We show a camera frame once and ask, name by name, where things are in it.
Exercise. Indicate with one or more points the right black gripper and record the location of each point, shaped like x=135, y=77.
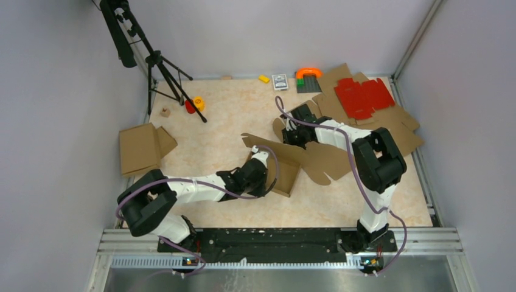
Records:
x=286, y=134

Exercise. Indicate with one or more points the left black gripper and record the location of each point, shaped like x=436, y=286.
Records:
x=262, y=187

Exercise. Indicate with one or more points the brown cardboard box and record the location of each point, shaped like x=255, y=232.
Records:
x=141, y=148
x=284, y=162

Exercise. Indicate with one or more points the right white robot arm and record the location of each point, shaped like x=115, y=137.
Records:
x=375, y=160

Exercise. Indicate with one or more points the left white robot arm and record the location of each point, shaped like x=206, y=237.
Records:
x=146, y=205

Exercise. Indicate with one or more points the playing card deck box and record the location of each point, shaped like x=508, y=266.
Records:
x=280, y=82

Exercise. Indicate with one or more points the folded brown cardboard box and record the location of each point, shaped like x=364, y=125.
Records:
x=141, y=148

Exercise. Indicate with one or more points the small brown cardboard blank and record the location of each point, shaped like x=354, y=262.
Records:
x=331, y=107

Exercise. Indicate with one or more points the orange horseshoe toy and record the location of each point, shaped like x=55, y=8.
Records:
x=302, y=72

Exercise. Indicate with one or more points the red flat cardboard blank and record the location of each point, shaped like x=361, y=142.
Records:
x=361, y=100

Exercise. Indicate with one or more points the yellow small block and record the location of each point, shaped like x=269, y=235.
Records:
x=264, y=79

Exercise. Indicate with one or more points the yellow round toy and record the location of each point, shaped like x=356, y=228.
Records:
x=199, y=103

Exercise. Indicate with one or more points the large brown cardboard sheet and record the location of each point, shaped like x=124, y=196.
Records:
x=325, y=163

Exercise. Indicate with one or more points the small wooden cube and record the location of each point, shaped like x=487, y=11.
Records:
x=165, y=112

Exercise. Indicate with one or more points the grey lego base plate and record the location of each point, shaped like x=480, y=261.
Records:
x=311, y=85

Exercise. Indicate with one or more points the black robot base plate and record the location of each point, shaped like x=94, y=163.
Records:
x=287, y=245

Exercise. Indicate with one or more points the black camera tripod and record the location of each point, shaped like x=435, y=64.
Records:
x=134, y=49

